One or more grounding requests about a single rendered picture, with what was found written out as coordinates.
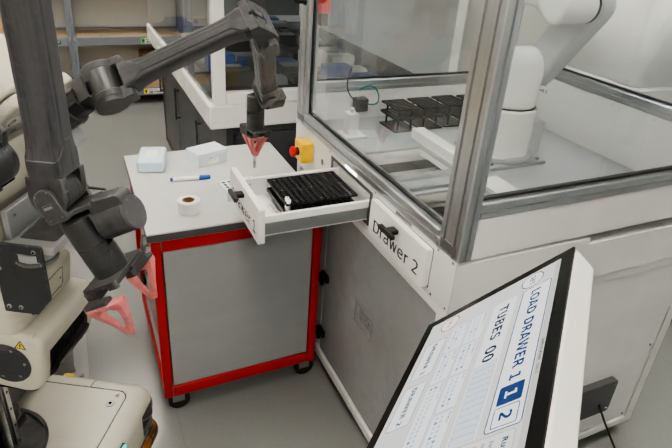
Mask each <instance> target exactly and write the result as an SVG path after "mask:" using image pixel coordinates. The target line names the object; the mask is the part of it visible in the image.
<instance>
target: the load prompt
mask: <svg viewBox="0 0 672 448"><path fill-rule="evenodd" d="M551 282H552V277H551V278H549V279H547V280H545V281H543V282H541V283H539V284H538V285H536V286H534V287H532V288H530V289H528V290H526V291H524V292H523V295H522V299H521V302H520V306H519V309H518V313H517V316H516V320H515V323H514V327H513V330H512V334H511V337H510V341H509V344H508V348H507V351H506V355H505V358H504V362H503V365H502V369H501V372H500V376H499V379H498V383H497V386H496V390H495V393H494V397H493V400H492V404H491V407H490V411H489V414H488V418H487V421H486V425H485V428H484V432H483V435H482V436H485V435H488V434H490V433H493V432H496V431H499V430H502V429H504V428H507V427H510V426H513V425H515V424H518V423H521V422H522V419H523V414H524V409H525V405H526V400H527V395H528V390H529V386H530V381H531V376H532V372H533V367H534V362H535V357H536V353H537V348H538V343H539V339H540V334H541V329H542V324H543V320H544V315H545V310H546V305H547V301H548V296H549V291H550V287H551Z"/></svg>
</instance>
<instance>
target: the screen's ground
mask: <svg viewBox="0 0 672 448"><path fill-rule="evenodd" d="M561 259H562V258H561ZM561 259H559V260H557V261H556V262H554V263H552V264H550V265H548V266H546V271H545V275H544V279H543V281H545V280H547V279H549V278H551V277H552V282H551V287H550V291H549V296H548V301H547V305H546V310H545V315H544V320H543V324H542V329H541V334H540V339H539V343H538V348H537V353H536V357H535V362H534V367H533V372H532V376H531V381H530V386H529V390H528V395H527V400H526V405H525V409H524V414H523V419H522V422H521V423H518V424H515V425H513V426H510V427H507V428H504V429H502V430H499V431H496V432H493V433H490V434H488V435H485V436H482V435H483V432H484V428H485V425H486V421H487V418H488V414H489V411H490V407H491V404H492V400H493V397H494V393H495V390H496V386H497V383H498V379H499V376H500V372H501V369H502V365H503V362H504V358H505V355H506V351H507V348H508V344H509V341H510V337H511V334H512V330H513V327H514V323H515V320H516V316H517V313H518V309H519V306H520V302H521V299H522V295H523V292H524V291H523V292H521V293H519V291H520V288H521V285H522V281H523V279H522V280H520V281H518V282H516V283H514V284H513V285H511V286H509V287H507V288H505V289H503V290H501V291H500V292H498V293H496V294H494V295H492V296H490V297H488V298H486V299H485V300H483V301H481V302H479V303H477V304H475V305H473V306H472V307H470V308H468V309H466V310H464V311H462V312H463V313H462V315H461V317H460V320H459V322H458V324H457V326H459V325H461V324H463V323H464V322H466V321H468V320H470V319H472V318H474V317H476V316H478V315H480V314H482V313H484V312H486V311H488V310H489V309H491V311H490V313H489V316H488V319H487V322H486V324H485V327H484V330H483V333H482V336H481V338H480V341H479V344H478V347H477V350H476V352H475V355H474V358H473V361H472V363H471V366H470V369H469V372H468V375H467V377H466V380H465V383H464V386H463V388H462V391H461V394H460V397H459V400H458V402H457V405H456V408H455V411H454V413H453V416H452V419H451V422H450V425H449V427H448V430H447V433H446V436H445V439H444V441H443V444H442V447H441V448H446V445H447V443H448V440H449V437H450V434H451V431H452V428H453V426H454V423H455V420H456V417H457V414H458V411H459V408H460V406H461V403H462V400H463V397H464V394H465V391H466V388H467V386H468V383H469V380H470V377H471V374H472V371H473V368H474V366H475V363H476V360H477V357H478V354H479V351H480V350H482V349H485V348H487V347H489V346H491V345H493V344H495V343H497V342H499V341H501V340H504V339H505V340H504V343H503V347H502V350H501V354H500V357H499V360H498V364H497V367H496V370H495V374H494V377H493V380H492V384H491V387H490V390H489V394H488V397H487V400H486V404H485V407H484V411H483V414H482V417H481V421H480V424H479V427H478V431H477V434H476V437H475V439H474V440H471V441H468V442H465V443H463V444H460V445H457V446H454V447H451V448H524V447H525V442H526V437H527V432H528V427H529V422H530V417H531V412H532V407H533V402H534V396H535V391H536V386H537V381H538V376H539V371H540V366H541V361H542V356H543V351H544V345H545V340H546V335H547V330H548V325H549V320H550V315H551V310H552V305H553V299H554V294H555V289H556V284H557V279H558V274H559V269H560V264H561ZM543 281H542V282H543ZM443 323H444V322H442V323H440V324H438V325H436V326H434V327H433V329H432V331H431V333H430V335H429V337H428V339H427V341H426V343H425V345H424V347H423V349H422V351H421V353H420V355H419V357H418V359H417V361H416V363H415V365H414V367H413V369H412V371H411V373H410V375H409V378H408V380H407V382H406V384H405V386H404V388H403V390H402V392H401V394H400V396H399V398H398V400H397V402H396V404H395V406H394V408H393V410H392V412H391V414H390V416H389V418H388V420H387V422H386V424H385V426H384V428H383V430H382V432H381V434H380V436H379V439H378V441H377V443H376V445H375V447H374V448H401V446H402V444H403V442H404V439H405V437H406V435H407V433H408V430H409V428H410V426H411V423H412V421H413V419H414V417H415V414H416V412H417V410H418V408H419V405H420V403H421V401H422V398H423V396H424V394H425V392H426V389H427V387H428V385H429V382H430V380H431V378H432V376H433V373H434V371H435V369H436V367H437V364H438V362H439V360H440V357H441V355H442V353H443V351H444V348H445V346H446V344H447V341H448V339H449V337H450V335H451V332H452V330H453V328H452V329H450V330H448V331H446V332H444V333H442V334H440V335H438V333H439V331H440V329H441V327H442V325H443ZM457 326H456V327H457ZM447 336H448V337H447ZM445 337H447V339H446V341H445V343H444V346H443V348H442V350H441V352H440V355H439V357H438V359H437V361H436V364H435V366H434V368H433V370H432V373H430V374H428V375H426V376H423V377H421V378H419V379H417V380H415V381H413V382H411V383H409V382H410V380H411V378H412V376H413V374H414V372H415V370H416V368H417V366H418V364H419V362H420V360H421V357H422V355H423V353H424V351H425V349H426V347H427V346H429V345H431V344H433V343H435V342H437V341H439V340H441V339H443V338H445ZM426 380H428V382H427V384H426V386H425V388H424V391H423V393H422V395H421V397H420V400H419V402H418V404H417V406H416V409H415V411H414V413H413V415H412V418H411V420H410V422H409V424H408V425H407V426H405V427H402V428H400V429H397V430H395V431H393V432H390V433H388V434H385V432H386V430H387V428H388V426H389V424H390V421H391V419H392V417H393V415H394V413H395V411H396V409H397V407H398V405H399V403H400V401H401V399H402V397H403V395H404V393H405V390H406V389H409V388H411V387H413V386H415V385H417V384H419V383H421V382H424V381H426ZM384 434H385V435H384Z"/></svg>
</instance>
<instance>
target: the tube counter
mask: <svg viewBox="0 0 672 448"><path fill-rule="evenodd" d="M504 340H505V339H504ZM504 340H501V341H499V342H497V343H495V344H493V345H491V346H489V347H487V348H485V349H482V350H480V351H479V354H478V357H477V360H476V363H475V366H474V368H473V371H472V374H471V377H470V380H469V383H468V386H467V388H466V391H465V394H464V397H463V400H462V403H461V406H460V408H459V411H458V414H457V417H456V420H455V423H454V426H453V428H452V431H451V434H450V437H449V440H448V443H447V445H446V448H451V447H454V446H457V445H460V444H463V443H465V442H468V441H471V440H474V439H475V437H476V434H477V431H478V427H479V424H480V421H481V417H482V414H483V411H484V407H485V404H486V400H487V397H488V394H489V390H490V387H491V384H492V380H493V377H494V374H495V370H496V367H497V364H498V360H499V357H500V354H501V350H502V347H503V343H504Z"/></svg>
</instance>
